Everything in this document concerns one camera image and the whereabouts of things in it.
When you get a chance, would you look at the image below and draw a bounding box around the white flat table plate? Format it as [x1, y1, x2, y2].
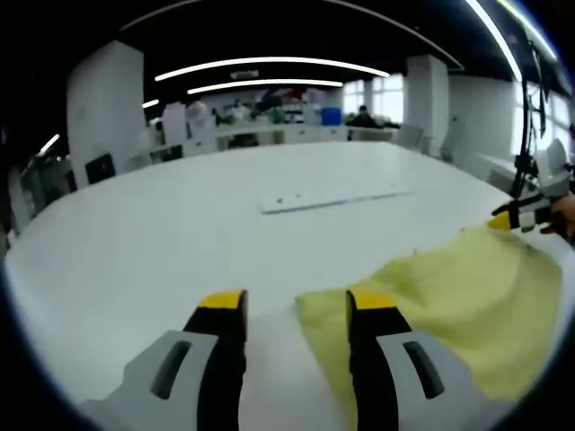
[258, 182, 412, 215]

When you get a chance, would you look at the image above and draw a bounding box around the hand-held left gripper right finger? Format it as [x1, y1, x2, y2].
[344, 288, 484, 431]

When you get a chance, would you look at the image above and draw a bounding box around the white bench with drawers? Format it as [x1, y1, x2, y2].
[150, 123, 401, 158]

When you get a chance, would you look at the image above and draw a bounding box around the white square pillar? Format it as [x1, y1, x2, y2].
[66, 40, 145, 189]
[403, 54, 450, 156]

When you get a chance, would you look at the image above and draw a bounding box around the black box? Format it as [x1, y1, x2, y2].
[84, 153, 113, 185]

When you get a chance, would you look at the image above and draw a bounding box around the white appliance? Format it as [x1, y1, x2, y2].
[162, 103, 188, 145]

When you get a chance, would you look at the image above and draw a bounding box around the person's right hand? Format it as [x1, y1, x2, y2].
[541, 193, 575, 246]

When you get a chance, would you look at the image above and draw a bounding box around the yellow and blue garment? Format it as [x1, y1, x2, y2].
[295, 223, 563, 431]

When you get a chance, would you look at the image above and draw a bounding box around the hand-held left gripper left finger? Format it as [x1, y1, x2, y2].
[80, 288, 249, 431]

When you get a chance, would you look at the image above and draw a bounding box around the white office chair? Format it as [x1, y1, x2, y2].
[397, 124, 426, 152]

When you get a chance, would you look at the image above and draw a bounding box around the white ceiling light strip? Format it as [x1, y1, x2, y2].
[464, 0, 525, 82]
[186, 79, 345, 96]
[155, 57, 391, 83]

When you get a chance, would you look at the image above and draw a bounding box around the black tripod stand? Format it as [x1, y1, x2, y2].
[511, 26, 553, 198]

